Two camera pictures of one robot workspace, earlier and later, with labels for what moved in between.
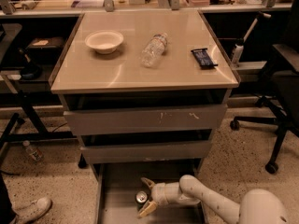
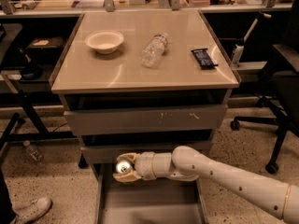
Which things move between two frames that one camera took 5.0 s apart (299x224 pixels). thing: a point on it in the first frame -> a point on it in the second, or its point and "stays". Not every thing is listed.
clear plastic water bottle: (154, 49) stays
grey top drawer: (200, 118) stays
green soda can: (141, 198) -> (123, 166)
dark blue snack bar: (203, 58) stays
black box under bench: (46, 51) stays
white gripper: (160, 193) -> (144, 165)
